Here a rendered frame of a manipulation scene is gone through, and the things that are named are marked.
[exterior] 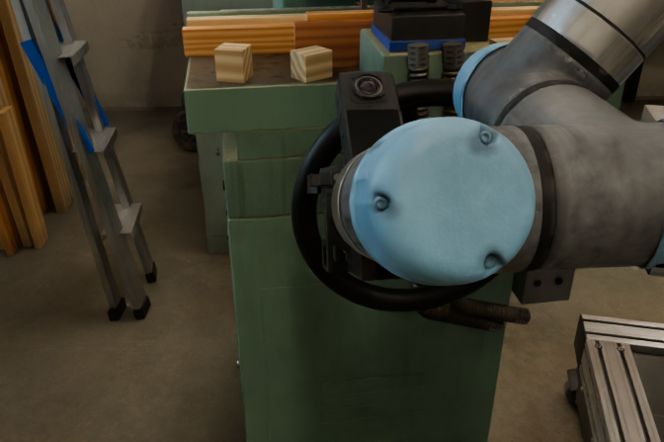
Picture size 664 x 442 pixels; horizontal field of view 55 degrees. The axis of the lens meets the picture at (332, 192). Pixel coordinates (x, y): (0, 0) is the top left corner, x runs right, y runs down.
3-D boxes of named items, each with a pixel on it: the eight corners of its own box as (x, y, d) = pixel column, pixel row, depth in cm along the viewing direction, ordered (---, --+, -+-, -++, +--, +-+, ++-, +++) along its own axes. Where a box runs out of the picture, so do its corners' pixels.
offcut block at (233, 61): (253, 75, 85) (251, 44, 83) (244, 83, 81) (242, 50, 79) (226, 73, 85) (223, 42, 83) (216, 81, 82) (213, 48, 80)
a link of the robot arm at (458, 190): (564, 289, 27) (367, 299, 26) (479, 266, 38) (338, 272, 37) (556, 105, 27) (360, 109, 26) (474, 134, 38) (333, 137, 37)
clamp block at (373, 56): (375, 131, 75) (378, 55, 71) (355, 94, 87) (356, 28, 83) (495, 124, 77) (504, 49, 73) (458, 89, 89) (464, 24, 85)
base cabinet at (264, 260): (252, 547, 120) (222, 222, 88) (243, 344, 171) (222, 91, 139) (479, 514, 126) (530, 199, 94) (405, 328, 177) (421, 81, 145)
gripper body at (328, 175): (317, 266, 53) (332, 283, 41) (314, 164, 54) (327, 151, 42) (407, 262, 54) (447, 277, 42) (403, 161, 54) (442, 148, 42)
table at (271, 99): (181, 165, 73) (175, 117, 71) (192, 85, 100) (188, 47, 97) (662, 135, 81) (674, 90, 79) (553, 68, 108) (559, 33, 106)
